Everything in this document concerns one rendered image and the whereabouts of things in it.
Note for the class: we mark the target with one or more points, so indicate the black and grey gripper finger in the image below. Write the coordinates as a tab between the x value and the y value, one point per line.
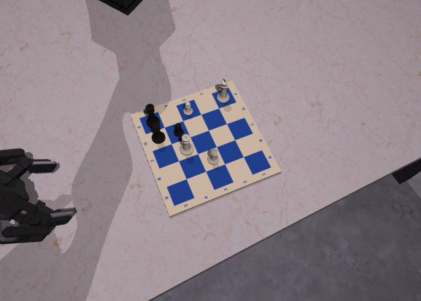
40	222
23	164

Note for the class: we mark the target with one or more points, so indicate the blue and cream chessboard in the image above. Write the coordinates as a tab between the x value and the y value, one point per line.
189	181

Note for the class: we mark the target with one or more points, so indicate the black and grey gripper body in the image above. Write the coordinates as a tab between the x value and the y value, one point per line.
7	210

